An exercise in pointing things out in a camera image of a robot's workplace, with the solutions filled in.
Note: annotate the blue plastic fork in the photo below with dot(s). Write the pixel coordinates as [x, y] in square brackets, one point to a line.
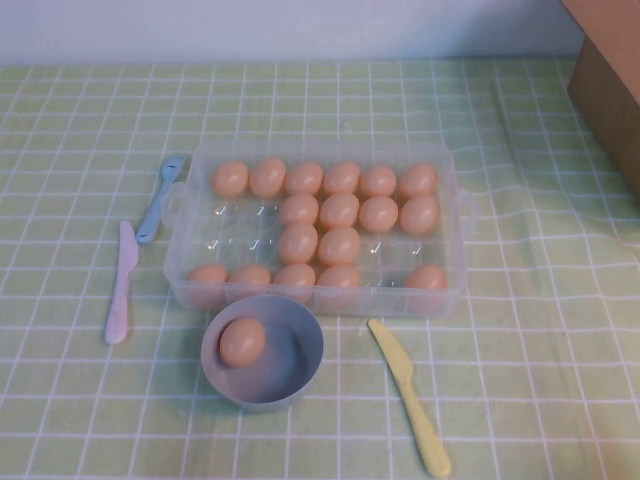
[150, 220]

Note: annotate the yellow plastic knife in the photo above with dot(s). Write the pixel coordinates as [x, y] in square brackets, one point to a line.
[410, 395]

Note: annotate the clear plastic egg box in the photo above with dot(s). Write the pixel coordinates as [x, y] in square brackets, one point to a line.
[225, 242]

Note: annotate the green checkered tablecloth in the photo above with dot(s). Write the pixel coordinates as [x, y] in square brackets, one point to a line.
[75, 125]

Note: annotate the blue round bowl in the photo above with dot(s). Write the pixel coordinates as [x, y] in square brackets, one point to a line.
[287, 370]

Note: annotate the pink plastic knife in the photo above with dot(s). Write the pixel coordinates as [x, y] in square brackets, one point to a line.
[120, 300]

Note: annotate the tan plastic egg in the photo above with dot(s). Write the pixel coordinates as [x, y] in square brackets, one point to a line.
[267, 176]
[298, 210]
[378, 181]
[426, 278]
[338, 284]
[230, 178]
[242, 343]
[341, 177]
[303, 178]
[249, 280]
[338, 211]
[206, 280]
[339, 246]
[418, 181]
[420, 215]
[298, 243]
[294, 280]
[378, 214]

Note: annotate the brown cardboard box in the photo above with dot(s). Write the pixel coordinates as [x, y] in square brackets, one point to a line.
[610, 100]

